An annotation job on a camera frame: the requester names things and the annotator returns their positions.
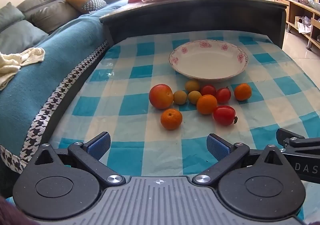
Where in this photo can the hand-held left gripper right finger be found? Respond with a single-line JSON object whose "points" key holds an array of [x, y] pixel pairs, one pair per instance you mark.
{"points": [[217, 144]]}

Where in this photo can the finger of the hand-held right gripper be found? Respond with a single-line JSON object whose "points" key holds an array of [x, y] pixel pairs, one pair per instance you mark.
{"points": [[300, 143]]}

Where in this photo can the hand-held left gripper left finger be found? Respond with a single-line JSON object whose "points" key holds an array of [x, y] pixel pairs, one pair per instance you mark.
{"points": [[100, 143]]}

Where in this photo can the red tomato with stem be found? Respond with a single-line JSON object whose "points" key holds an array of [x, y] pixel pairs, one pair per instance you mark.
{"points": [[224, 115]]}

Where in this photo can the small orange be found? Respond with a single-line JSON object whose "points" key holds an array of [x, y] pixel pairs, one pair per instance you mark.
{"points": [[171, 119], [206, 104], [242, 92]]}

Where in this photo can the red cherry tomato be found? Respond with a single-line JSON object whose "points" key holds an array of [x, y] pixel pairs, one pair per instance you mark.
{"points": [[223, 95], [208, 89]]}

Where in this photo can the tan longan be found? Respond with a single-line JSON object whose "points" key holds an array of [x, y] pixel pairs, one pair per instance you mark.
{"points": [[194, 97], [180, 97], [192, 86]]}

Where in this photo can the red yellow apple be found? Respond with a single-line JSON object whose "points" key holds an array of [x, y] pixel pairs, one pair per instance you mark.
{"points": [[161, 96]]}

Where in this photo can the white floral plate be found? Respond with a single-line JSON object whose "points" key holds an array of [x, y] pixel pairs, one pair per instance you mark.
{"points": [[207, 62]]}

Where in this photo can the blue white checked tablecloth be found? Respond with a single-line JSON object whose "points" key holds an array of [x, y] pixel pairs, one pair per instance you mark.
{"points": [[130, 105]]}

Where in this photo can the blue blanket with houndstooth trim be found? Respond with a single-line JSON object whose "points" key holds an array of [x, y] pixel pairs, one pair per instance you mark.
{"points": [[37, 95]]}

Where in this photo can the person's dark red clothing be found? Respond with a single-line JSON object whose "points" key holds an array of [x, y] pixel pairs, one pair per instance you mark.
{"points": [[12, 212]]}

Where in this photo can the cream knitted cloth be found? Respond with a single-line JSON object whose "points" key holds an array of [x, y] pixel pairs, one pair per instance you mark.
{"points": [[15, 64]]}

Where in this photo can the wooden cabinet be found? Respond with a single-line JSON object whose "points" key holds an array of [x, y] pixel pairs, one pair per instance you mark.
{"points": [[300, 17]]}

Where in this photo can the dark wooden coffee table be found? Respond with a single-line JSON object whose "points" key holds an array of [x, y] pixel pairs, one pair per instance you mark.
{"points": [[195, 17]]}

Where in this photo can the grey-blue cushion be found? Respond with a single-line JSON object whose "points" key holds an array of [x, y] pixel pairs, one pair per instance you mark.
{"points": [[20, 37], [10, 16]]}

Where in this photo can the grey leather sofa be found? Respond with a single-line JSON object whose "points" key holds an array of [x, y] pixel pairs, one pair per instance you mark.
{"points": [[45, 2]]}

